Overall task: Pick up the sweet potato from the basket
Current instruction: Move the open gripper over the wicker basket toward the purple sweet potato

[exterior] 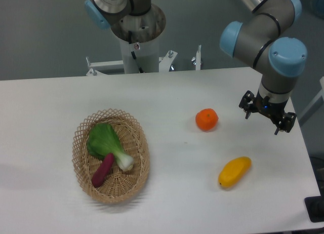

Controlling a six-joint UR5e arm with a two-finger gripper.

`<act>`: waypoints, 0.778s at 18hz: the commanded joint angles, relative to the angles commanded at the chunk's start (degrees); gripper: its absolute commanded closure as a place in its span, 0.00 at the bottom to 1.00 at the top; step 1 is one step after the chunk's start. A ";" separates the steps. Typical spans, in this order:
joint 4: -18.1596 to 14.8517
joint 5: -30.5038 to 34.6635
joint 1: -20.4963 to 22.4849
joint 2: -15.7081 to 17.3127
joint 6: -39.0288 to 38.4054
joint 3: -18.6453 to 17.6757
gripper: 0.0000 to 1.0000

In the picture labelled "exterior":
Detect white frame at right edge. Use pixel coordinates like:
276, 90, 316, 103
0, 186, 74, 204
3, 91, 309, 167
298, 77, 323, 127

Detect green bok choy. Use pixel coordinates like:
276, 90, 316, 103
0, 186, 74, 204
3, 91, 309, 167
87, 123, 134, 172

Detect oval woven wicker basket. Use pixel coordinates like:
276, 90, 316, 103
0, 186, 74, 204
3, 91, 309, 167
72, 108, 150, 204

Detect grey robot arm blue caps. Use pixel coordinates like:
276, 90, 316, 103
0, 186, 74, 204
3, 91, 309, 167
84, 0, 307, 132

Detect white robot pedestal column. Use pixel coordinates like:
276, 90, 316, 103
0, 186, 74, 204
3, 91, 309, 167
119, 38, 159, 74

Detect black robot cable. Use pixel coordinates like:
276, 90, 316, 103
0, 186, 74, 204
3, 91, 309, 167
127, 30, 145, 73

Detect purple sweet potato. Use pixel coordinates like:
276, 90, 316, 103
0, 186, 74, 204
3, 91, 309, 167
91, 153, 114, 188

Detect black device at table edge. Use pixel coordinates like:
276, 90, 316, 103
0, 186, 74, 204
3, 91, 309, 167
304, 196, 323, 223

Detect yellow mango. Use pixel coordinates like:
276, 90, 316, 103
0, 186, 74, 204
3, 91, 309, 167
218, 157, 252, 188

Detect orange tangerine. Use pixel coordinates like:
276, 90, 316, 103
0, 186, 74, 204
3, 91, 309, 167
195, 108, 219, 131

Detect white metal mounting frame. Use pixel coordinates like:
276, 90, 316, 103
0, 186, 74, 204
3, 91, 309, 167
86, 45, 203, 76

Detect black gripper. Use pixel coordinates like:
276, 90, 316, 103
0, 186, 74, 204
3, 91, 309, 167
239, 90, 296, 135

